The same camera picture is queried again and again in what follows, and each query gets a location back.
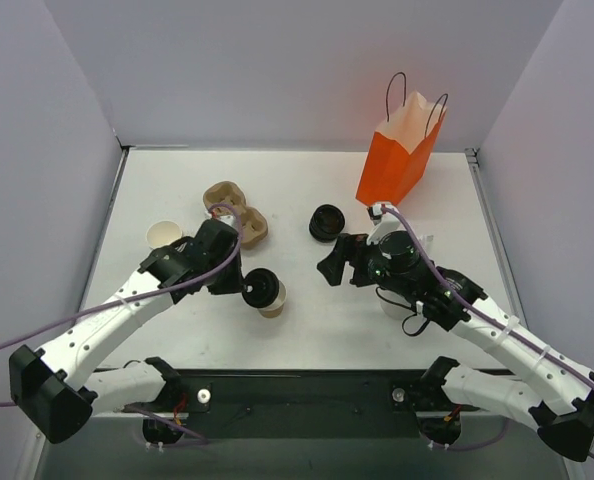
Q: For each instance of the single brown paper cup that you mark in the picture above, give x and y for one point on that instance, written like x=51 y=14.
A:
x=276 y=307

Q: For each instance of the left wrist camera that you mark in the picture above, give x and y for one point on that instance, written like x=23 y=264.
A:
x=225 y=215

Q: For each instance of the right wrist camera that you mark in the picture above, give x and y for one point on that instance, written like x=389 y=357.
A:
x=384 y=222

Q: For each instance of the black cup lid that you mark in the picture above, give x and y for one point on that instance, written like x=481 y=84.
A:
x=261 y=288

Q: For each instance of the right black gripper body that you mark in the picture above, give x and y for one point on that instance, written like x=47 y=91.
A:
x=354 y=257

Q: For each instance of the stack of paper cups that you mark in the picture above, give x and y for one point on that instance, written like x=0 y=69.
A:
x=163 y=233

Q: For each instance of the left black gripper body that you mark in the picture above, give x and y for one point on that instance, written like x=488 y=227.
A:
x=234 y=280

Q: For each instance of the stack of black lids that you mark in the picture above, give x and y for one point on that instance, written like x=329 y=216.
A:
x=326 y=223

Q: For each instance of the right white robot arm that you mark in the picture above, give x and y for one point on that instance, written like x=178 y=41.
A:
x=551 y=394

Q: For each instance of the orange paper bag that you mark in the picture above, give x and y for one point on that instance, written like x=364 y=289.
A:
x=401 y=146

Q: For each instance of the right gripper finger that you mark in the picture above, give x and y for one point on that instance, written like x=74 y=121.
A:
x=332 y=266
x=334 y=277

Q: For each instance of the brown pulp cup carrier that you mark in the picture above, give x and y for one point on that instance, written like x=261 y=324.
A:
x=254 y=224

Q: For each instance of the white straw holder cup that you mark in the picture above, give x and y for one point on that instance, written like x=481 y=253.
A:
x=394 y=306

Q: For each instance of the white wrapped straws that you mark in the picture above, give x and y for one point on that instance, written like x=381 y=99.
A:
x=426 y=240

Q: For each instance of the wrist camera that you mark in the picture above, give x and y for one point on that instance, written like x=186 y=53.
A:
x=384 y=222
x=225 y=215

